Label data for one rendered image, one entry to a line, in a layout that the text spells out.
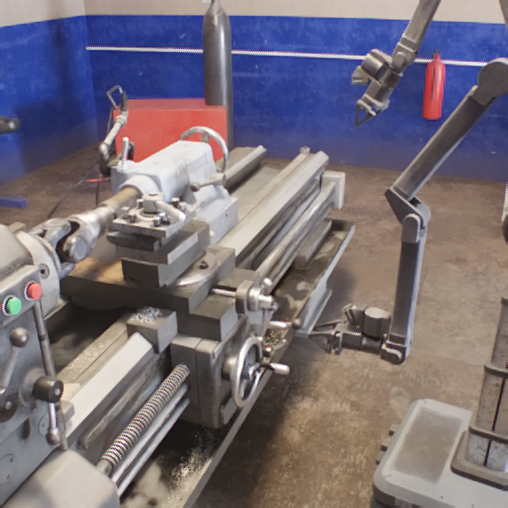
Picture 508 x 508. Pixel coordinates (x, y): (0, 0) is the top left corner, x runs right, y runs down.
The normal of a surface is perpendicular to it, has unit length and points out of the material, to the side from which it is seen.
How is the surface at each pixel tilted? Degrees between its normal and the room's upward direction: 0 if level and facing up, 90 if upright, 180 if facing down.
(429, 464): 0
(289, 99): 90
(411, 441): 0
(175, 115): 90
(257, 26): 90
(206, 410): 90
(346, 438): 0
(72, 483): 32
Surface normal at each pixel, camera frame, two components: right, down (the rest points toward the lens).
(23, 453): 0.93, 0.14
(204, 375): -0.36, 0.40
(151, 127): -0.02, 0.43
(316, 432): -0.01, -0.90
